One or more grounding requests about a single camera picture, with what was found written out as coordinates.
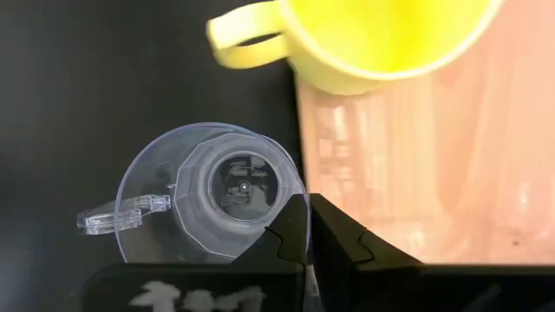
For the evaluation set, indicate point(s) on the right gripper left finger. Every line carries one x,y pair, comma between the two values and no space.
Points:
243,286

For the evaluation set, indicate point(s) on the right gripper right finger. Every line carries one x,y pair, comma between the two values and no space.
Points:
390,286

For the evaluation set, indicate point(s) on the clear plastic cup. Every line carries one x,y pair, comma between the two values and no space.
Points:
191,173

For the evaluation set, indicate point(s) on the yellow mug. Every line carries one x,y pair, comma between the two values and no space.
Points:
368,34

